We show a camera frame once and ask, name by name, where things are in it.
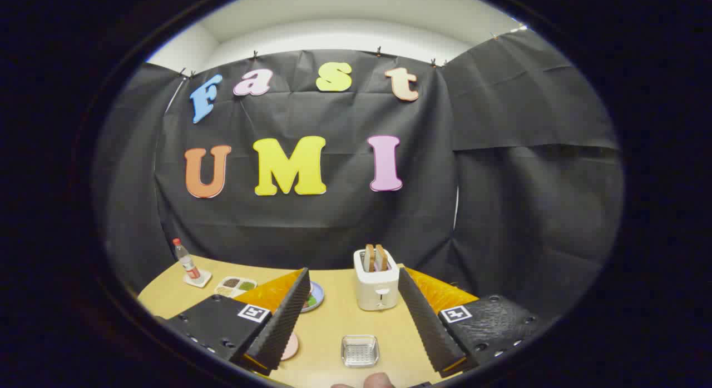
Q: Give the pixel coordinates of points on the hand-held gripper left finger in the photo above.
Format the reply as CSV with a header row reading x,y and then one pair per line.
x,y
286,316

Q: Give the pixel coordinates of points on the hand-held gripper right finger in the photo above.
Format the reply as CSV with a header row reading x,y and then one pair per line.
x,y
425,321

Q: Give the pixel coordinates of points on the green vegetable pieces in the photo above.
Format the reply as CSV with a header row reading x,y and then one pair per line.
x,y
311,302

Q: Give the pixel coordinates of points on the pink plate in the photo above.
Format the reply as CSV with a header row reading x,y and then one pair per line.
x,y
290,346

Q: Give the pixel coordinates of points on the blue plate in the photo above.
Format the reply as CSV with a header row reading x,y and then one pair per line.
x,y
319,292

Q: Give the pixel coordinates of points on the white divided condiment dish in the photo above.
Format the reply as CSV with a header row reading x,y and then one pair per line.
x,y
236,285

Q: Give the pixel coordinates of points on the white toaster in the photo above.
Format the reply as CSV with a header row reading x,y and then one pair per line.
x,y
376,288

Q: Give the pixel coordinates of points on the brown toast slice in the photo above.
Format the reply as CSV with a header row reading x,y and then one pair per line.
x,y
369,257
381,257

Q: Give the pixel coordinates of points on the small white square coaster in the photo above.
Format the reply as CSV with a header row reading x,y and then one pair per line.
x,y
203,279

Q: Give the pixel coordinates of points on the red-capped sauce bottle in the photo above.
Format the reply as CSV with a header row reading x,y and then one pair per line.
x,y
187,262

